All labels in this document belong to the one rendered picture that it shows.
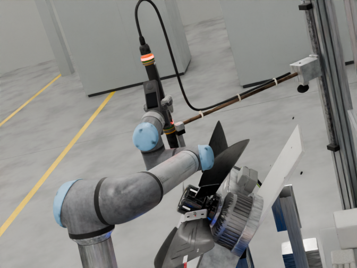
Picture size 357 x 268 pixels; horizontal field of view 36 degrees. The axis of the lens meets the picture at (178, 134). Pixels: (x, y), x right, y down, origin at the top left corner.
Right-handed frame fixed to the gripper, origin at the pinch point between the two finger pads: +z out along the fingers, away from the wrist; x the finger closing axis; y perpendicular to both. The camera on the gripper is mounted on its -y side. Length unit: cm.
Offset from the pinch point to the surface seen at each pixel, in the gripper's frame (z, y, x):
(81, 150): 436, 165, -233
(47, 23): 942, 45, -436
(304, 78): 28, 13, 50
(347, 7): 37, -8, 70
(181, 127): -1.8, 12.1, 4.1
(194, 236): -17, 48, 1
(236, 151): 0.8, 26.5, 20.4
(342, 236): 8, 73, 51
